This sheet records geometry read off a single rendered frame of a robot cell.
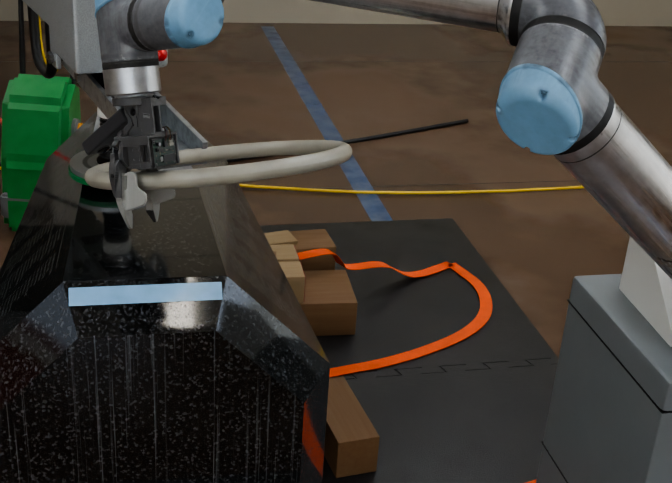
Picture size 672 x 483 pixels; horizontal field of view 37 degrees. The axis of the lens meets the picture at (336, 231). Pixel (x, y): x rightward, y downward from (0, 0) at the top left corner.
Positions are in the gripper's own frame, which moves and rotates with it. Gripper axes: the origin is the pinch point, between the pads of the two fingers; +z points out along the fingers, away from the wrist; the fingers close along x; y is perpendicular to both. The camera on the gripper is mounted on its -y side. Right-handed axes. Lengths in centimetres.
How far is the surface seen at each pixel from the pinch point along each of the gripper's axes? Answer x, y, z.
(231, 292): 36.1, -11.0, 22.4
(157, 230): 43, -36, 11
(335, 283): 162, -66, 53
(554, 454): 75, 42, 66
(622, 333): 57, 63, 32
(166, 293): 26.3, -19.9, 20.6
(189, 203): 59, -39, 8
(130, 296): 21.3, -25.0, 20.3
